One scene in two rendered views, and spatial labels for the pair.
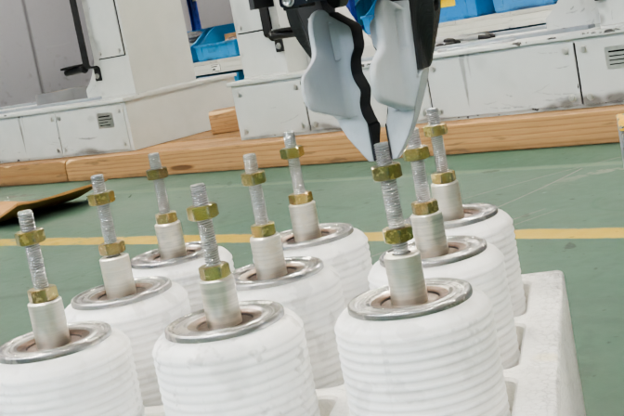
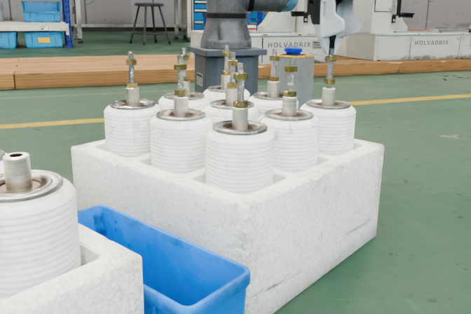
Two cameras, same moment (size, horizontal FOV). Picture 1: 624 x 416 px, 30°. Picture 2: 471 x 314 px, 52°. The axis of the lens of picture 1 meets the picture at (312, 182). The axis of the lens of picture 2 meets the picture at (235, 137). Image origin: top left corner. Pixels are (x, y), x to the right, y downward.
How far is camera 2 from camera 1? 0.89 m
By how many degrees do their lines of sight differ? 63
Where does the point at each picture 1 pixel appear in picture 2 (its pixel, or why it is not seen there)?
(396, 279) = (332, 97)
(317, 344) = not seen: hidden behind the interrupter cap
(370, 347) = (344, 118)
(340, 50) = (327, 12)
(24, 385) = (267, 142)
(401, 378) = (350, 127)
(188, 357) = (310, 124)
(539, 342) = not seen: hidden behind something
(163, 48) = not seen: outside the picture
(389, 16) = (349, 3)
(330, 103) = (333, 31)
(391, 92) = (353, 29)
